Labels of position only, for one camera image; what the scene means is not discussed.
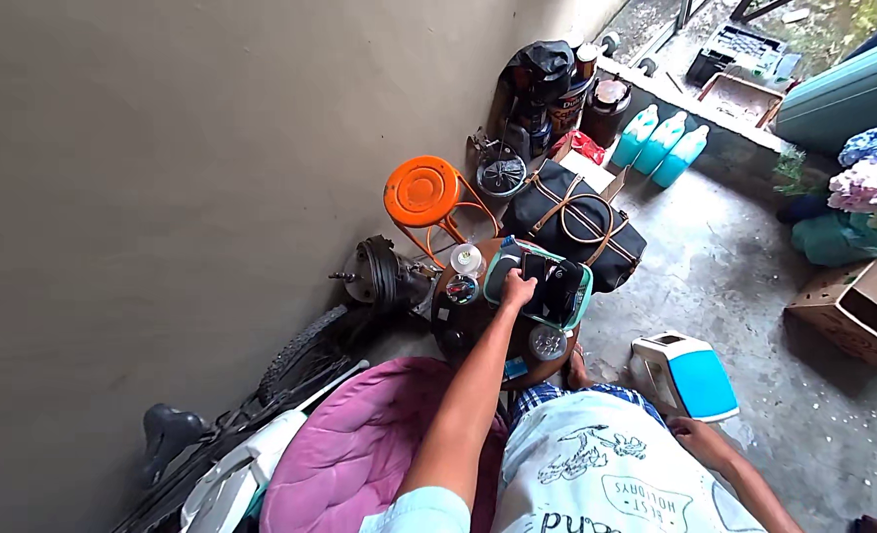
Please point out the black and grey crate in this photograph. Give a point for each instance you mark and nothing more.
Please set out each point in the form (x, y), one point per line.
(738, 53)

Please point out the person's right forearm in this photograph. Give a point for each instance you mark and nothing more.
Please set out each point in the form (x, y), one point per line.
(760, 492)

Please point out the reddish-brown rectangular tub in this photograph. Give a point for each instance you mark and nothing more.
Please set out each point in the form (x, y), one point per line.
(738, 101)

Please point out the person's right hand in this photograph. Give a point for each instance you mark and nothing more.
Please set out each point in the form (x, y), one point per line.
(702, 443)

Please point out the clear jar with white lid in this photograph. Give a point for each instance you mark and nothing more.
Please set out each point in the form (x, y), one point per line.
(467, 259)

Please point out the red plastic bag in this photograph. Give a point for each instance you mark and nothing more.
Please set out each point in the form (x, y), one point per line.
(584, 147)

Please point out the paint can with light lid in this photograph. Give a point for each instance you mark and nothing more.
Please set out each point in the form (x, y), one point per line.
(586, 62)

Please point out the black rounded case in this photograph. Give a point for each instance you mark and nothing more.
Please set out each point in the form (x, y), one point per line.
(562, 278)

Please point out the large teal ribbed object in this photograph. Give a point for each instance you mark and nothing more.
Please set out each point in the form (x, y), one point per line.
(845, 100)

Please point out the blue packet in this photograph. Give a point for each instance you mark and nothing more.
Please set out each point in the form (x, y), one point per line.
(515, 368)

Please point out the person's left thumb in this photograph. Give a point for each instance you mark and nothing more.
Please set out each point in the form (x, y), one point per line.
(530, 284)

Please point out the person's left forearm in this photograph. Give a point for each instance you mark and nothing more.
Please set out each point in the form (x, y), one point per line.
(466, 400)

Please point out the person's left fingers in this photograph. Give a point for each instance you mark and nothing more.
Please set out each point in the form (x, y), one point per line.
(513, 274)

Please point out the person's left hand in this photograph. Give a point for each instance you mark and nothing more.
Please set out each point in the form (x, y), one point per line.
(517, 289)

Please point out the black plastic bag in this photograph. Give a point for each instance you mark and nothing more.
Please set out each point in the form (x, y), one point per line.
(543, 68)

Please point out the teal plastic bag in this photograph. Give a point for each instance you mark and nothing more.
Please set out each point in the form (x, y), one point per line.
(842, 238)

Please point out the person's body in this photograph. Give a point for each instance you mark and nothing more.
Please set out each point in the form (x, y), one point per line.
(601, 466)

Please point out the dark grey pouch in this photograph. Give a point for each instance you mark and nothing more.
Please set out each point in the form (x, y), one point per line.
(499, 275)

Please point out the open cardboard box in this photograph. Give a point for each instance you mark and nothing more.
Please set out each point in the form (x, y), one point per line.
(590, 172)

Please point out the metal machine with black coil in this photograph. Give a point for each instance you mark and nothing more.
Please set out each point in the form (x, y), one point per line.
(384, 275)

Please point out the person's legs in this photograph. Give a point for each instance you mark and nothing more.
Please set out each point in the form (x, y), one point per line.
(578, 370)

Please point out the person's right fingers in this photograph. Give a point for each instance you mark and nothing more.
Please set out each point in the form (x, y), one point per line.
(679, 426)

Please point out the dark brown metal canister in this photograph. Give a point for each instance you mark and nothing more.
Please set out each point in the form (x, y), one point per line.
(607, 111)

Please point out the clear round plastic container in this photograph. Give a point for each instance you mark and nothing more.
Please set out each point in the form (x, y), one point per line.
(548, 343)

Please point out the large brown cardboard box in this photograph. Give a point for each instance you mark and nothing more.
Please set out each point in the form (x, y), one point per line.
(827, 318)

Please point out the blue liquid plastic bottle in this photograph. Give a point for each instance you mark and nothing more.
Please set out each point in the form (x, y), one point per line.
(634, 138)
(679, 158)
(659, 144)

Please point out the clear jar with colourful contents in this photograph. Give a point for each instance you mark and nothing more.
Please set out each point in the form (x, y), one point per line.
(462, 289)

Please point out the black bicycle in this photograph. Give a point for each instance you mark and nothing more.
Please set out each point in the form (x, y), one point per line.
(174, 431)

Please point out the round brown table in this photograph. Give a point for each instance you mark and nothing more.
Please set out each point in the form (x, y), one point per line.
(483, 329)

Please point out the orange metal stool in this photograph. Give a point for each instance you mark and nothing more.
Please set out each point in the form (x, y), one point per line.
(423, 191)

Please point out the pink tufted cushion chair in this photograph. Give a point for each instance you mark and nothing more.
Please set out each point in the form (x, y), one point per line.
(357, 444)

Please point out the teal plastic basket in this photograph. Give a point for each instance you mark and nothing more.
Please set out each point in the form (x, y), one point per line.
(585, 292)

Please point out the white and blue cooler box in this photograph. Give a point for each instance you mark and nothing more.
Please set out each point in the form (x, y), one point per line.
(697, 377)

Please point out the dark paint bucket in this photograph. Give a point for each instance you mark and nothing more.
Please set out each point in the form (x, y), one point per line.
(567, 109)

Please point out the bunch of artificial flowers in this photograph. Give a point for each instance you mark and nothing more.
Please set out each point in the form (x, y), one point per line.
(871, 185)

